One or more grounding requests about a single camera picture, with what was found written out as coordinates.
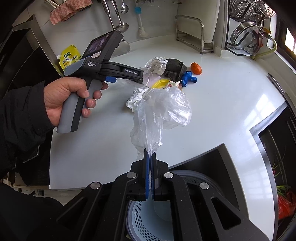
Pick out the clear plastic bag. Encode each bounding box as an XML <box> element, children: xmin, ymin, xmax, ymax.
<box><xmin>126</xmin><ymin>87</ymin><xmax>192</xmax><ymax>155</ymax></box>

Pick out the black sleeved left forearm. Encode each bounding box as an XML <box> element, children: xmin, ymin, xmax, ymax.
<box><xmin>1</xmin><ymin>82</ymin><xmax>62</xmax><ymax>240</ymax></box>

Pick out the grey trash bin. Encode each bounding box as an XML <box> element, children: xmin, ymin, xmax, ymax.
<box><xmin>126</xmin><ymin>170</ymin><xmax>225</xmax><ymax>240</ymax></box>

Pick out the bare left hand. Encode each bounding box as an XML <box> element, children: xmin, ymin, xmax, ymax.
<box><xmin>44</xmin><ymin>77</ymin><xmax>108</xmax><ymax>126</ymax></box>

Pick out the yellow green refill pouch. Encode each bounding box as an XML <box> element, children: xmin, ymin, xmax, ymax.
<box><xmin>57</xmin><ymin>45</ymin><xmax>81</xmax><ymax>71</ymax></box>

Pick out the steel spatula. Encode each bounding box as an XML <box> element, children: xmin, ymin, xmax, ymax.
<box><xmin>101</xmin><ymin>0</ymin><xmax>132</xmax><ymax>58</ymax></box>

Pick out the clear plastic cup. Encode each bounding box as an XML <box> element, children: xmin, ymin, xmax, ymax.
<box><xmin>140</xmin><ymin>67</ymin><xmax>154</xmax><ymax>87</ymax></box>

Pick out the steel ladle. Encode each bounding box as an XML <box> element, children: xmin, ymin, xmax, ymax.
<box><xmin>110</xmin><ymin>0</ymin><xmax>129</xmax><ymax>33</ymax></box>

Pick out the crumpled silver foil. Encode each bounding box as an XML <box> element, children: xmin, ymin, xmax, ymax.
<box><xmin>145</xmin><ymin>57</ymin><xmax>168</xmax><ymax>75</ymax></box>

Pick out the blue white bottle brush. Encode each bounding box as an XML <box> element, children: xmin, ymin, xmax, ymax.
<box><xmin>134</xmin><ymin>6</ymin><xmax>148</xmax><ymax>39</ymax></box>

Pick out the cream red snack wrapper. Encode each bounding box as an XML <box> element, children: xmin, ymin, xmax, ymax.
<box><xmin>164</xmin><ymin>81</ymin><xmax>183</xmax><ymax>89</ymax></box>

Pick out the small steel spoon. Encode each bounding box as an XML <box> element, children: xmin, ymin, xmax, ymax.
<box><xmin>120</xmin><ymin>0</ymin><xmax>129</xmax><ymax>14</ymax></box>

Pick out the pink dish cloth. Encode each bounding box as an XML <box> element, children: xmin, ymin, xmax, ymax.
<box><xmin>49</xmin><ymin>0</ymin><xmax>93</xmax><ymax>25</ymax></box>

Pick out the black cloth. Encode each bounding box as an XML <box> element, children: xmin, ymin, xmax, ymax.
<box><xmin>163</xmin><ymin>58</ymin><xmax>187</xmax><ymax>82</ymax></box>

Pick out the blue crumpled glove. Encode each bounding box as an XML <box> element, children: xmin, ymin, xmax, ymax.
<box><xmin>180</xmin><ymin>71</ymin><xmax>198</xmax><ymax>87</ymax></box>

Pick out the orange peel piece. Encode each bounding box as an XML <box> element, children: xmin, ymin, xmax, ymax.
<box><xmin>190</xmin><ymin>62</ymin><xmax>202</xmax><ymax>75</ymax></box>

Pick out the steel cutting board rack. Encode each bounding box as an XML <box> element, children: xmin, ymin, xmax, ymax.
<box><xmin>175</xmin><ymin>15</ymin><xmax>214</xmax><ymax>55</ymax></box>

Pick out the white cutting board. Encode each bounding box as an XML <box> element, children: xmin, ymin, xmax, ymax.
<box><xmin>177</xmin><ymin>0</ymin><xmax>220</xmax><ymax>44</ymax></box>

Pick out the black sink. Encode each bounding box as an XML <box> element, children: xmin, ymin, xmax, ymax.
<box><xmin>250</xmin><ymin>103</ymin><xmax>295</xmax><ymax>240</ymax></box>

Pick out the orange plastic bag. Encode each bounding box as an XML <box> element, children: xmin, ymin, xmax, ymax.
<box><xmin>278</xmin><ymin>191</ymin><xmax>295</xmax><ymax>220</ymax></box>

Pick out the black pot lid rack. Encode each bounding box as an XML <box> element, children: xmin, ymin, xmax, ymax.
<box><xmin>225</xmin><ymin>1</ymin><xmax>278</xmax><ymax>60</ymax></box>

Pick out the steel strainer pot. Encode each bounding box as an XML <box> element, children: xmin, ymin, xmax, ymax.
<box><xmin>230</xmin><ymin>22</ymin><xmax>260</xmax><ymax>50</ymax></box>

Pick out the steel steamer plate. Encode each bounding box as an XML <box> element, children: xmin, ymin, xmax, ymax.
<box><xmin>229</xmin><ymin>0</ymin><xmax>275</xmax><ymax>23</ymax></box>

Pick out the yellow plastic ring lid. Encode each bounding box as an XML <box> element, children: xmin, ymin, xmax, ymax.
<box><xmin>151</xmin><ymin>79</ymin><xmax>170</xmax><ymax>89</ymax></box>

